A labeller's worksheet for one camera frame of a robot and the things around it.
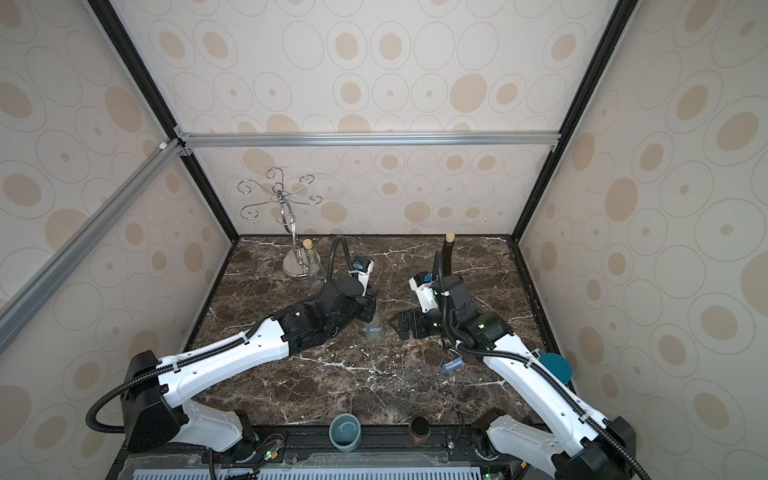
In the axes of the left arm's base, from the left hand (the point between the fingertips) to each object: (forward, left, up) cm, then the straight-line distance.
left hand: (384, 290), depth 73 cm
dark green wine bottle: (+12, -17, +1) cm, 21 cm away
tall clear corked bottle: (+12, +21, -11) cm, 27 cm away
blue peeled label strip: (-9, -20, -25) cm, 33 cm away
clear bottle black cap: (-3, +3, -14) cm, 14 cm away
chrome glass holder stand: (+28, +34, -24) cm, 50 cm away
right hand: (-3, -8, -6) cm, 10 cm away
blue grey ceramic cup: (-27, +10, -25) cm, 38 cm away
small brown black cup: (-27, -9, -19) cm, 34 cm away
